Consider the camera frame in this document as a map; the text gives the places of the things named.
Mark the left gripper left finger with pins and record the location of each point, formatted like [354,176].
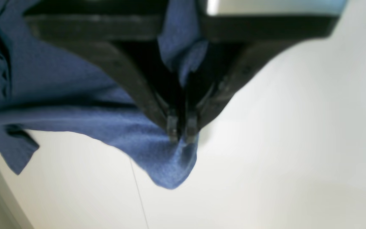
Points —
[124,47]

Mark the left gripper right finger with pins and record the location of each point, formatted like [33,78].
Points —
[238,48]

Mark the blue grey t-shirt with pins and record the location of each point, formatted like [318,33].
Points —
[45,88]

